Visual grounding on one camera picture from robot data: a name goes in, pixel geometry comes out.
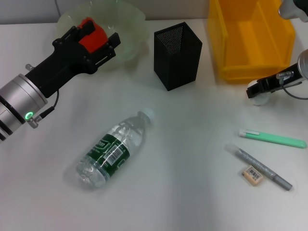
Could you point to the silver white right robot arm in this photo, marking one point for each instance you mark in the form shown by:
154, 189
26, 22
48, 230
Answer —
304, 65

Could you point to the beige eraser with barcode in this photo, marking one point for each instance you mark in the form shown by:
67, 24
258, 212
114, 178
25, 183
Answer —
251, 176

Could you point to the white paper ball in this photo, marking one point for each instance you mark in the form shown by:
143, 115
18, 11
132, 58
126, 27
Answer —
260, 101

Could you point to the grey marker pen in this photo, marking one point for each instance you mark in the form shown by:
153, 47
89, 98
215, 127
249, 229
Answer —
260, 166

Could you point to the orange fruit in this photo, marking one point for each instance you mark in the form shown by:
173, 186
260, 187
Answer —
97, 39

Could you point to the green pen with white cap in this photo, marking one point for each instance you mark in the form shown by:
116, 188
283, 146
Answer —
274, 138

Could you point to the clear green-label water bottle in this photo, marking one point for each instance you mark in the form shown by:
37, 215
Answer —
113, 149

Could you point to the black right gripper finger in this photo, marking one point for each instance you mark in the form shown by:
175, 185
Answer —
256, 89

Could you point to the pale green glass fruit plate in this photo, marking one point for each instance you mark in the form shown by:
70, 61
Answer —
130, 31

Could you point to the yellow plastic bin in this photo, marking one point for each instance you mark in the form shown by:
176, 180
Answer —
255, 41

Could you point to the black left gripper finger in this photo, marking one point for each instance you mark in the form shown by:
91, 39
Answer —
83, 27
108, 51

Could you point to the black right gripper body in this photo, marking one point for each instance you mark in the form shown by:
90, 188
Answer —
284, 78

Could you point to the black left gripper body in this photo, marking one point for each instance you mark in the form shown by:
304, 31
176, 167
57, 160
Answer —
65, 60

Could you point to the black mesh pen holder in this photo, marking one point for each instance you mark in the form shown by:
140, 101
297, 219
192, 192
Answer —
176, 67

